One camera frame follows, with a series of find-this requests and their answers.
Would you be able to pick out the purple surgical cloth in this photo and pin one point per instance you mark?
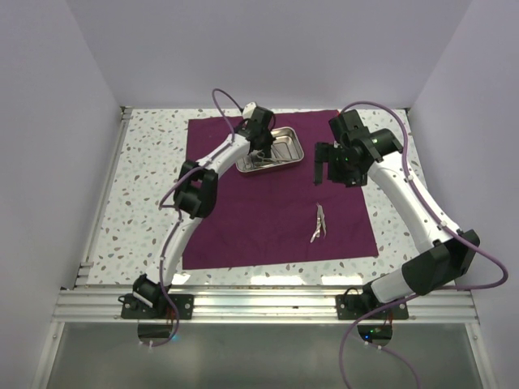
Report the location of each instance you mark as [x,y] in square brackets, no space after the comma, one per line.
[268,218]

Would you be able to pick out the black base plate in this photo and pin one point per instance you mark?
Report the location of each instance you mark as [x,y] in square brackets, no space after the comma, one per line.
[132,308]
[354,306]

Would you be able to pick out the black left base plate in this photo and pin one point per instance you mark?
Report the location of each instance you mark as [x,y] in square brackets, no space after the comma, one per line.
[132,308]

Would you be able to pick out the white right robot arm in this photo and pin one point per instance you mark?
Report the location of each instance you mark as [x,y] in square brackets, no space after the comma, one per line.
[445,252]

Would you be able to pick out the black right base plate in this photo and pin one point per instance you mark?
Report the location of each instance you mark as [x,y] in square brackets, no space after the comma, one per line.
[354,306]

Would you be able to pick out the steel surgical scissors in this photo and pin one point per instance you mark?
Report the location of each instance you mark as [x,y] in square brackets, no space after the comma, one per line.
[258,160]

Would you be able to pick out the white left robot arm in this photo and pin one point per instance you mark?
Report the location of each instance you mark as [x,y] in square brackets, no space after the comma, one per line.
[194,197]

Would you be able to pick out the stainless steel instrument tray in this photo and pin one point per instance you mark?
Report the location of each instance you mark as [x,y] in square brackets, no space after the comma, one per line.
[286,146]

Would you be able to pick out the aluminium front frame rail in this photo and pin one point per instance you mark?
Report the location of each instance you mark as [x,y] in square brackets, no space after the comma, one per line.
[277,305]

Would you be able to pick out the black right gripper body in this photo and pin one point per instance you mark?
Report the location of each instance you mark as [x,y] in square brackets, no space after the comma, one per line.
[340,169]

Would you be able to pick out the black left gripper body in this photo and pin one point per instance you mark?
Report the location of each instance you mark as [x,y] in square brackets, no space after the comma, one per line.
[268,139]

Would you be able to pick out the silver tweezers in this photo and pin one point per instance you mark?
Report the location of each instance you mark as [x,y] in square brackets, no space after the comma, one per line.
[320,229]
[320,211]

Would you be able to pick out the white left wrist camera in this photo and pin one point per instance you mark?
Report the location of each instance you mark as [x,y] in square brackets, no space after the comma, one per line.
[248,110]

